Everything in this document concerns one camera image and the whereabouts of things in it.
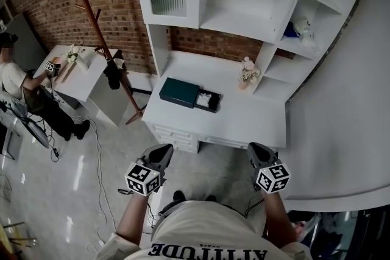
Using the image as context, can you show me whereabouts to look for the pink wooden tray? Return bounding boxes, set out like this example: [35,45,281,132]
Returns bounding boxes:
[50,56,74,83]

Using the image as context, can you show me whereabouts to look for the person's cream printed shirt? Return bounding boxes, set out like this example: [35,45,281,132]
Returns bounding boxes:
[103,200,313,260]

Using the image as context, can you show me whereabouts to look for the small white desk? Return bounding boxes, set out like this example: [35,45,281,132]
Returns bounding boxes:
[32,45,132,127]

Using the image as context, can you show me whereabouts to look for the pink vase with pale flowers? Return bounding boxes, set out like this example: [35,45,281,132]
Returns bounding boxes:
[237,57,261,91]

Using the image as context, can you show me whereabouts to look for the person's black trousers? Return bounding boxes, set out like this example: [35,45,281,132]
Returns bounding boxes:
[158,200,244,217]

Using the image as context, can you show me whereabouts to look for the black cable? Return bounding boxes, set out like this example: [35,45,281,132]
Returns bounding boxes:
[243,196,266,219]
[117,188,159,235]

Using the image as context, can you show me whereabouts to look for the black framed glass door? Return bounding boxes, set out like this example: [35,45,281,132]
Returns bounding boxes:
[286,206,390,260]

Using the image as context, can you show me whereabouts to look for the person's left forearm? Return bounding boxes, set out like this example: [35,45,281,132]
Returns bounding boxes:
[117,193,150,249]

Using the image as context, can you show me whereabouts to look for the long white cable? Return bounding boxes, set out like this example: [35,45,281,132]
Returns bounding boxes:
[73,115,119,253]

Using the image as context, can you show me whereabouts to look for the black folded umbrella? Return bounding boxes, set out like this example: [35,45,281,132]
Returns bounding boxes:
[102,50,126,91]

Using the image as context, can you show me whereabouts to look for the dark teal box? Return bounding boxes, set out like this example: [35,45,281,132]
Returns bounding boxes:
[158,77,222,114]

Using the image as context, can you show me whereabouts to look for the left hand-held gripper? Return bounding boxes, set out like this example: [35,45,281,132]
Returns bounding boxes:
[124,144,174,197]

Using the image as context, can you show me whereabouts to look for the brown wooden coat rack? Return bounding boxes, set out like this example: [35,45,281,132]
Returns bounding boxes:
[67,0,147,125]

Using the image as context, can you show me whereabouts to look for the white drawer desk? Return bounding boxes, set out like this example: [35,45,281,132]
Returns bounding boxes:
[141,50,287,153]

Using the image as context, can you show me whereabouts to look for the blue and white plush toy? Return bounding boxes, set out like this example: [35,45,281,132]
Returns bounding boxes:
[283,15,313,40]

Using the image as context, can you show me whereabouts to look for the person's right forearm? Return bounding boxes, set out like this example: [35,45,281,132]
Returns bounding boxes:
[263,191,298,244]

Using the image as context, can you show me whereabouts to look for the yellow round table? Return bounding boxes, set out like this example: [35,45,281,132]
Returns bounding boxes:
[0,220,37,260]

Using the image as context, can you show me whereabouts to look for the grey cabinet panel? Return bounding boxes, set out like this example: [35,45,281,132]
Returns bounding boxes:
[5,11,49,71]

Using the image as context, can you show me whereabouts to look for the grey metal chair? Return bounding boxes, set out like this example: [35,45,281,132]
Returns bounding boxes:
[0,94,51,162]

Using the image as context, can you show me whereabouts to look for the white vase with white flowers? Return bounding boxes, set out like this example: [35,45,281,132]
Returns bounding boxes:
[63,44,89,71]

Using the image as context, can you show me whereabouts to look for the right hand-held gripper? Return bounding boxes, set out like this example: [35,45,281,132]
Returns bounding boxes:
[247,142,291,194]

